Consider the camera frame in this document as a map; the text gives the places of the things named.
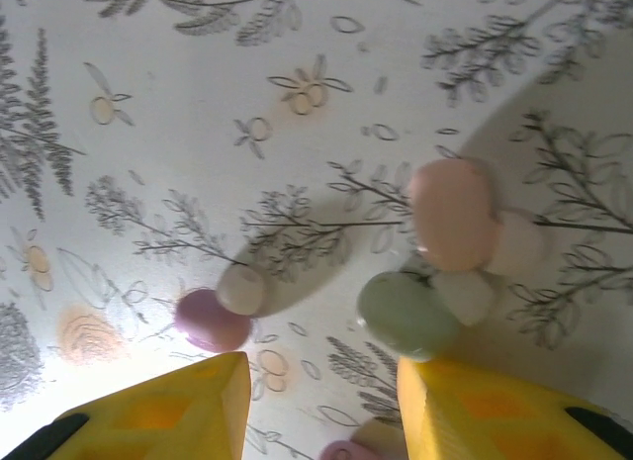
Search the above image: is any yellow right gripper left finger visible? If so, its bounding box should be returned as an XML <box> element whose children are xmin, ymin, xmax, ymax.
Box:
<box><xmin>0</xmin><ymin>350</ymin><xmax>252</xmax><ymax>460</ymax></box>

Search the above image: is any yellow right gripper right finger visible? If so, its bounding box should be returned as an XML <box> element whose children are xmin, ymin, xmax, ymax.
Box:
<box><xmin>397</xmin><ymin>355</ymin><xmax>633</xmax><ymax>460</ymax></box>

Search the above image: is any mauve earbud white tip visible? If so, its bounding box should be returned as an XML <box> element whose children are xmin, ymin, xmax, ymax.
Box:
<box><xmin>319</xmin><ymin>419</ymin><xmax>412</xmax><ymax>460</ymax></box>
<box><xmin>173</xmin><ymin>264</ymin><xmax>270</xmax><ymax>355</ymax></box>

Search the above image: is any green earbud white tip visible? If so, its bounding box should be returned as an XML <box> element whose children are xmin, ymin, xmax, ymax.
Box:
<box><xmin>355</xmin><ymin>269</ymin><xmax>499</xmax><ymax>363</ymax></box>

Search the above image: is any pink earbud white tip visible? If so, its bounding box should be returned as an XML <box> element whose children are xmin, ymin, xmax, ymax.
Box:
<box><xmin>407</xmin><ymin>157</ymin><xmax>549</xmax><ymax>277</ymax></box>

